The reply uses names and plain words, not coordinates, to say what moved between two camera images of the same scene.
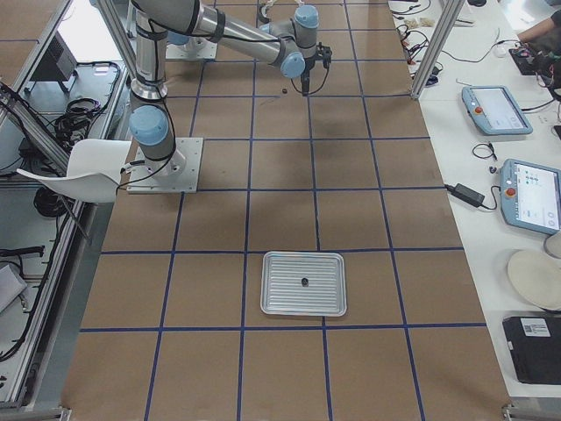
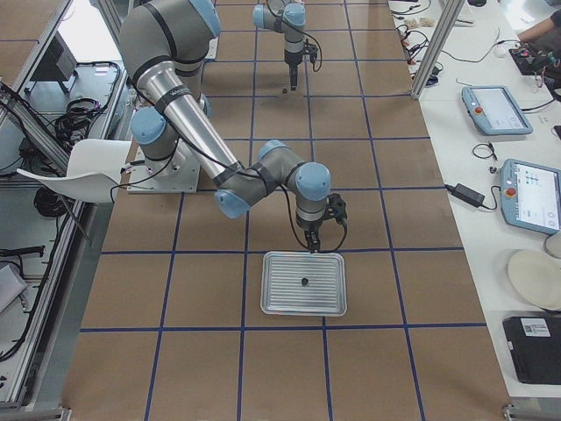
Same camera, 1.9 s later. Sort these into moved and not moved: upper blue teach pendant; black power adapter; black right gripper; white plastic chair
Moved: black right gripper
Not moved: upper blue teach pendant; black power adapter; white plastic chair
